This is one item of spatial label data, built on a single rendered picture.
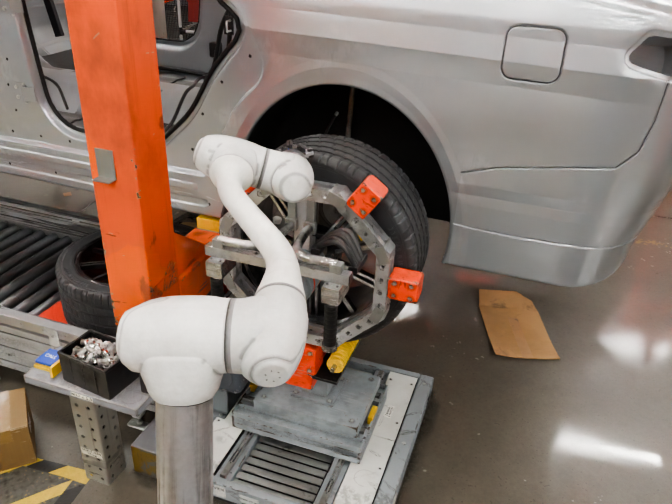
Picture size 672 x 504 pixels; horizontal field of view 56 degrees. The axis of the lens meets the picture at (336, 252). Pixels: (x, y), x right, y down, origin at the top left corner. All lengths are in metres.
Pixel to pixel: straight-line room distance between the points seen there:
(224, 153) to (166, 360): 0.58
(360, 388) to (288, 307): 1.35
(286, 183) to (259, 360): 0.56
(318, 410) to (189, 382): 1.27
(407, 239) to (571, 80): 0.64
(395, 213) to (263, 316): 0.82
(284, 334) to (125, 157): 0.97
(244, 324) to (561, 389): 2.10
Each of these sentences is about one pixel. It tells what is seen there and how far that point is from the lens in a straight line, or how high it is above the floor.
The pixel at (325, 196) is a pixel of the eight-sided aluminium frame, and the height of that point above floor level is 1.08.
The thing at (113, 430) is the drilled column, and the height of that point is 0.20.
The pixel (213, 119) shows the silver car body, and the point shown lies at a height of 1.13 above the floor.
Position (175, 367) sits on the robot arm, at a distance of 1.10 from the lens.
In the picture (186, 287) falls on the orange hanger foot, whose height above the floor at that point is 0.63.
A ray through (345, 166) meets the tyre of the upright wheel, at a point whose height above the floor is 1.16.
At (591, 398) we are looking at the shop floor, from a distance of 2.99.
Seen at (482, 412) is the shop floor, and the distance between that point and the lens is 2.76.
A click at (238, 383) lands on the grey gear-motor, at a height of 0.29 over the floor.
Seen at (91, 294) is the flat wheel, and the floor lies 0.50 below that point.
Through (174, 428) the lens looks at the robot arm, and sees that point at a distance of 1.16.
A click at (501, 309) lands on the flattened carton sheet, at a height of 0.01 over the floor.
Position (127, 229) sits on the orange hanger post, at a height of 0.94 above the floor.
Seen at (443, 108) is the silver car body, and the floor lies 1.28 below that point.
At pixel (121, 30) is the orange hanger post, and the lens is 1.79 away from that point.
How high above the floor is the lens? 1.81
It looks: 29 degrees down
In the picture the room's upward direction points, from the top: 3 degrees clockwise
